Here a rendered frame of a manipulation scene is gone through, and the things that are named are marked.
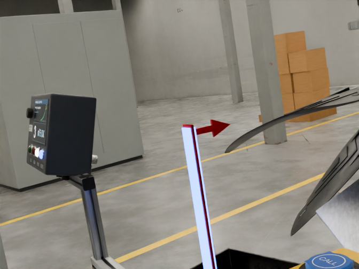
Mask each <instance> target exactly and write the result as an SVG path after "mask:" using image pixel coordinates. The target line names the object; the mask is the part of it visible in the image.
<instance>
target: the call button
mask: <svg viewBox="0 0 359 269"><path fill-rule="evenodd" d="M353 261H354V260H352V259H350V258H349V257H347V256H345V255H342V254H337V253H333V252H330V251H328V252H326V253H323V254H318V255H314V256H312V257H310V258H309V259H308V260H305V261H304V262H306V264H305V266H306V269H354V263H353Z"/></svg>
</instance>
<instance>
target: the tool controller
mask: <svg viewBox="0 0 359 269"><path fill-rule="evenodd" d="M96 103H97V99H96V98H95V97H87V96H77V95H71V94H60V93H47V94H38V95H33V96H32V97H31V105H30V108H27V111H26V117H27V118H29V119H30V120H29V134H28V147H29V146H30V145H33V147H34V146H36V149H37V148H38V147H39V148H40V150H42V149H44V159H43V160H41V158H37V156H34V155H33V154H32V155H31V154H30V153H29V152H28V148H27V163H28V164H29V165H31V166H32V167H34V168H35V169H37V170H39V171H40V172H42V173H44V174H45V175H54V176H56V177H62V178H61V179H62V180H69V176H77V175H82V174H84V173H88V174H91V167H92V164H97V161H98V157H97V155H92V152H93V138H94V130H95V117H96V108H97V107H96ZM34 122H37V134H36V141H33V128H34Z"/></svg>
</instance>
